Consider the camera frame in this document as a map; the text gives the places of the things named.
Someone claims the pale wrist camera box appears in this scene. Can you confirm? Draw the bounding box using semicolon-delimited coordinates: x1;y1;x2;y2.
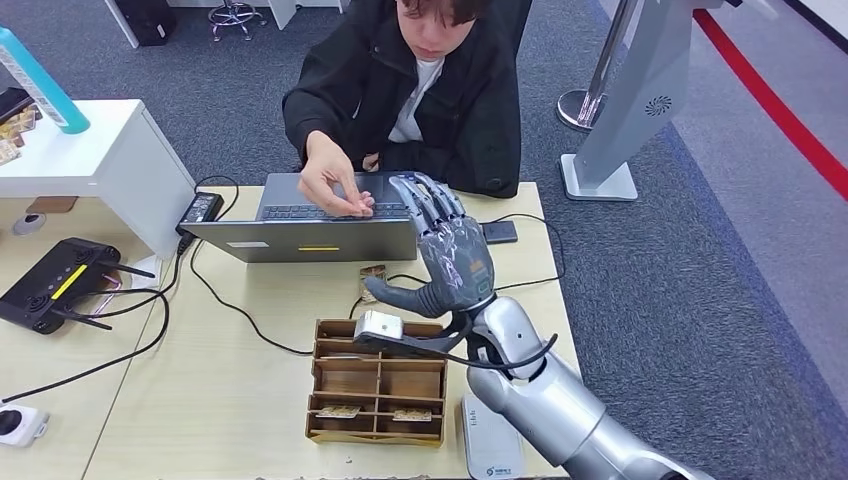
352;309;465;356

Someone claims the chrome stanchion post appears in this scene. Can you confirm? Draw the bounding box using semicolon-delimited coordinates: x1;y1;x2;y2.
556;0;641;134

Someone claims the black computer tower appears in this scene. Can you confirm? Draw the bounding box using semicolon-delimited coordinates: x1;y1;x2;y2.
112;0;179;49

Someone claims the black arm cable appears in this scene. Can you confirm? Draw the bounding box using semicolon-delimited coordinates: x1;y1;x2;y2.
397;333;560;372

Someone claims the patterned room key card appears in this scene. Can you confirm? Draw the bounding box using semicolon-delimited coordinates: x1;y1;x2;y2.
359;264;388;305

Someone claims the white desk shelf riser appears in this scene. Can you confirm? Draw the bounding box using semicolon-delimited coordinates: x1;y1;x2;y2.
0;99;197;261

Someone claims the teal bottle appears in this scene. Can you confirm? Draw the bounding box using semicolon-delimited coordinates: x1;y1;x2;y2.
0;25;92;136

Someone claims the grey cable grommet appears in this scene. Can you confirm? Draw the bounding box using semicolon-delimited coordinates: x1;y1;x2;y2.
11;212;48;238

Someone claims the person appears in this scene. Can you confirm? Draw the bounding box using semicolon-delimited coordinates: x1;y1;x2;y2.
281;0;525;220

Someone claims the black adapter mains cord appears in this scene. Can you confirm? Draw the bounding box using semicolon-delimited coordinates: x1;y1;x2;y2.
86;233;197;321

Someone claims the chrome stool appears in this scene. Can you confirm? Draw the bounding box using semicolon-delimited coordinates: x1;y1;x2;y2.
207;0;268;44

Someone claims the grey kiosk stand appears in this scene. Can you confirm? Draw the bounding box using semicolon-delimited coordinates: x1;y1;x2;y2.
559;0;778;203

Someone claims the black power adapter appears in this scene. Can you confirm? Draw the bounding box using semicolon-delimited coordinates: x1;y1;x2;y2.
175;191;227;238

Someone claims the dark grey USB hub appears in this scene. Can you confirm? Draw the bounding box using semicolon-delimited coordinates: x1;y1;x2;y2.
481;220;519;246

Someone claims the white card reader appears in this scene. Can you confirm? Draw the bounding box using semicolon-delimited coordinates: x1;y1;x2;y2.
460;394;526;480

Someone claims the white paper slip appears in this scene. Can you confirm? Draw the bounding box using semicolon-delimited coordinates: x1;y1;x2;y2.
129;254;164;291

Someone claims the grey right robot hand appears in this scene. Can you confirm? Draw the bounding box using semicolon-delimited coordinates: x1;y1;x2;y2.
362;172;498;321

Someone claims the white power socket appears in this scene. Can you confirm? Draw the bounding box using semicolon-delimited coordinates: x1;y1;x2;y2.
0;404;51;449

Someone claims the black laptop charging cable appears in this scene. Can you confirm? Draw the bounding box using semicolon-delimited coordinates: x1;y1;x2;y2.
189;174;566;359

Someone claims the grey laptop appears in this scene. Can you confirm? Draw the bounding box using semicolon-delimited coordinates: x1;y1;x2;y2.
180;171;420;264

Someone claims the black router with antennas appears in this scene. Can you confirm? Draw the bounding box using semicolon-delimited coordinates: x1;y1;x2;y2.
0;237;157;336

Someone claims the black router cable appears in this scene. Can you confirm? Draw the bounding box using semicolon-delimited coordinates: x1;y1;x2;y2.
0;288;172;405

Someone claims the wooden card organizer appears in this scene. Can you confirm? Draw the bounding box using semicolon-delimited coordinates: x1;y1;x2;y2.
304;319;449;446

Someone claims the person's right hand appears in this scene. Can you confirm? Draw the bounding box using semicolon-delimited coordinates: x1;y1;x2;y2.
298;131;376;219

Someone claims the white desk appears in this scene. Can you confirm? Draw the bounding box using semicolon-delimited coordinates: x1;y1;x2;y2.
102;0;346;51

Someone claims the brown cardboard piece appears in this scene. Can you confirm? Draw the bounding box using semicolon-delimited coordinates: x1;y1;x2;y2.
26;195;79;215

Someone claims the flat black device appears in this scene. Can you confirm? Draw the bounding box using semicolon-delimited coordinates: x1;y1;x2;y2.
0;86;36;125

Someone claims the thin pink cable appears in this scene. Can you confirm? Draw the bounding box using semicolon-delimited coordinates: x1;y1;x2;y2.
91;274;124;316

